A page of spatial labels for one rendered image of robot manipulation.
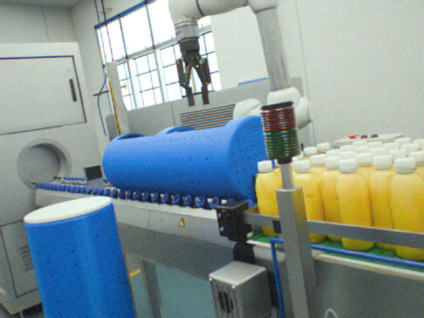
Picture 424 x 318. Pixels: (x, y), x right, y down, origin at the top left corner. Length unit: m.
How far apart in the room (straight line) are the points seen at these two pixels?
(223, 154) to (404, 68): 2.91
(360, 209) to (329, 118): 3.27
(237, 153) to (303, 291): 0.55
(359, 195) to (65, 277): 0.87
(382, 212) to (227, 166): 0.47
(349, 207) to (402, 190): 0.13
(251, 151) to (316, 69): 3.01
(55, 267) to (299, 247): 0.78
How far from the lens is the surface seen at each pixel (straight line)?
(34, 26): 6.94
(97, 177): 2.37
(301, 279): 0.79
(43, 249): 1.29
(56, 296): 1.33
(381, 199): 0.93
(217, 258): 1.40
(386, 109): 3.98
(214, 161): 1.22
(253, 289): 1.01
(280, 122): 0.71
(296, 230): 0.75
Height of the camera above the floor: 1.26
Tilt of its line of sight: 6 degrees down
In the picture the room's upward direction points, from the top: 10 degrees counter-clockwise
